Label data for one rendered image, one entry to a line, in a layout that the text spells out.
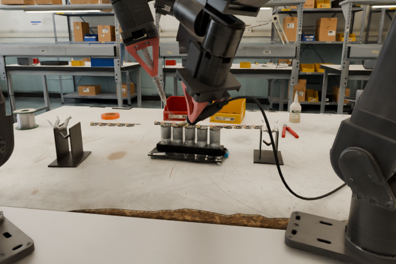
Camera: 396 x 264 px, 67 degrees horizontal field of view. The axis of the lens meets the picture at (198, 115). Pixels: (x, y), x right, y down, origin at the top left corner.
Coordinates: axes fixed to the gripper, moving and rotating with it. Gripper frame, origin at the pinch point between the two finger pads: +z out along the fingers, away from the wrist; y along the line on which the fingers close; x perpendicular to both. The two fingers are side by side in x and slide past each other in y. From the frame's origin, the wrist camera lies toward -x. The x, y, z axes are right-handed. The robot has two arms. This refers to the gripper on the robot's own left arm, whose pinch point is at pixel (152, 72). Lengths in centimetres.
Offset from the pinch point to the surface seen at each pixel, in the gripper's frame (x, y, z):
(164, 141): 3.2, 1.1, 15.3
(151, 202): 8.0, -19.8, 16.8
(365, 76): -186, 176, 87
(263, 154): -16.0, -5.4, 24.4
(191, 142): -2.3, -1.5, 16.9
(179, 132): -0.7, -0.3, 14.2
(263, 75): -104, 207, 59
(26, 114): 37.2, 28.5, 1.8
